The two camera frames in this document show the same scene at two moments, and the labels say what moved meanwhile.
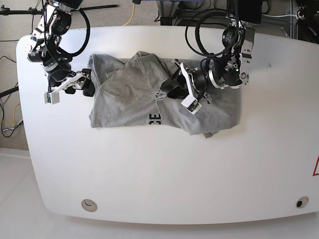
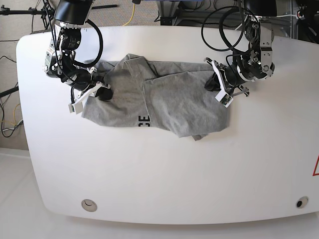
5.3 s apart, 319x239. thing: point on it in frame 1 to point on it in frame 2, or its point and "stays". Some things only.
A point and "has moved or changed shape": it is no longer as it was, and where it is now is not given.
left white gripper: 53,96 to 104,93
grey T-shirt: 127,92 has moved or changed shape
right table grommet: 302,202 stays
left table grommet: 88,205 stays
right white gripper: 179,86 to 214,84
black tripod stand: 6,11 stays
